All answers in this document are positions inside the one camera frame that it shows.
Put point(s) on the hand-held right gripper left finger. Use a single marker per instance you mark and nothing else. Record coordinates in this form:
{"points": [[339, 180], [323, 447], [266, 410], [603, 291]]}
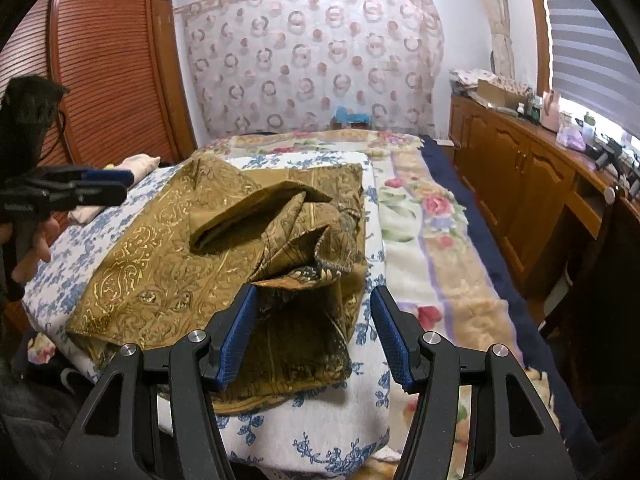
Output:
{"points": [[237, 340]]}

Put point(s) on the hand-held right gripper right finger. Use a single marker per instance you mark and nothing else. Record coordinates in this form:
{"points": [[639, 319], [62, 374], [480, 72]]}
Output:
{"points": [[395, 345]]}

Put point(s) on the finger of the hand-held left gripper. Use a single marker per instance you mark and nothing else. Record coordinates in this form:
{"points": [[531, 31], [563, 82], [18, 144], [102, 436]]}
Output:
{"points": [[107, 176], [100, 193]]}

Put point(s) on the brown gold patterned shirt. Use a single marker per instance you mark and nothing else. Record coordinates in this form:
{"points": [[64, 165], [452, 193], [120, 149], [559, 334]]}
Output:
{"points": [[150, 260]]}

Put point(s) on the person's left hand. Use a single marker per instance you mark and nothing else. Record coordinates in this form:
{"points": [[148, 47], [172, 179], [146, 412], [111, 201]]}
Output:
{"points": [[42, 245]]}

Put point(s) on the cream folded garment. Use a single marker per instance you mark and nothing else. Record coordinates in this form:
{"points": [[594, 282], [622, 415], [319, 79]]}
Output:
{"points": [[140, 166], [85, 214]]}

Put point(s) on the floral fleece blanket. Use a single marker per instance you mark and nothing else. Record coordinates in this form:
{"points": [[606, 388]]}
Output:
{"points": [[430, 260]]}

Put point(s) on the wooden louvered wardrobe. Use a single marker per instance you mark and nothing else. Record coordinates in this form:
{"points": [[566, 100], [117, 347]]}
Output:
{"points": [[110, 60]]}

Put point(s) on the navy bedsheet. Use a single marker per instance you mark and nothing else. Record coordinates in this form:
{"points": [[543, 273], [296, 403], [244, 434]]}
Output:
{"points": [[480, 220]]}

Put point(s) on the long wooden cabinet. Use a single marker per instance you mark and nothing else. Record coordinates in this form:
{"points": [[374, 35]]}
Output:
{"points": [[505, 170]]}

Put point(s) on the dark wooden chair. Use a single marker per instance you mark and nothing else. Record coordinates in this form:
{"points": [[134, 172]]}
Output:
{"points": [[600, 310]]}

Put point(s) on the purple plastic bag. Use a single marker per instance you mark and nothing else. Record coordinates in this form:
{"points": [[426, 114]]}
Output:
{"points": [[571, 139]]}

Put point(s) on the cardboard box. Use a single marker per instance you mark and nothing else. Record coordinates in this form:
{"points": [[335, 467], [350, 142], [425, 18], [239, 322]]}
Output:
{"points": [[500, 94]]}

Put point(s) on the dark bottle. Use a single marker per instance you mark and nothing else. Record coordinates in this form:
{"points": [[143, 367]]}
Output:
{"points": [[535, 109]]}

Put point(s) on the floral printed flat box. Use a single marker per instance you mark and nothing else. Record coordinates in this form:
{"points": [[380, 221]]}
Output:
{"points": [[467, 77]]}

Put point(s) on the black gadget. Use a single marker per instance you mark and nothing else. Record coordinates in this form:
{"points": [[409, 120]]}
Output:
{"points": [[612, 157]]}

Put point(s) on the cream lace window curtain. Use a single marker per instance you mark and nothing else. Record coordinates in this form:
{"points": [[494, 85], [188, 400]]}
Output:
{"points": [[500, 35]]}

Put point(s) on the striped window blind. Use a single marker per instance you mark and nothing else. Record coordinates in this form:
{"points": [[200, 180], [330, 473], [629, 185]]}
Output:
{"points": [[595, 35]]}

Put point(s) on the circle patterned wall curtain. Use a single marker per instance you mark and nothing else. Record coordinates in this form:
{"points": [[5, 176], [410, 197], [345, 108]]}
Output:
{"points": [[310, 60]]}

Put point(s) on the wooden window frame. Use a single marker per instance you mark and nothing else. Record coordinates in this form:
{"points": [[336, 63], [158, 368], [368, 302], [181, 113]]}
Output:
{"points": [[537, 25]]}

